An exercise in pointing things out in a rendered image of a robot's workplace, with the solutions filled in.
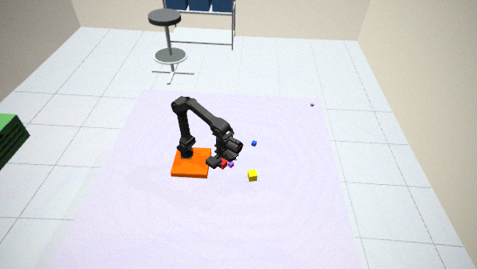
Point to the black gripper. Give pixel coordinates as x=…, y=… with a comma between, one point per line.
x=216, y=161

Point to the yellow cube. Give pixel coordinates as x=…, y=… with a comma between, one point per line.
x=252, y=175

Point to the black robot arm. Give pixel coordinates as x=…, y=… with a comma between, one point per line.
x=218, y=126

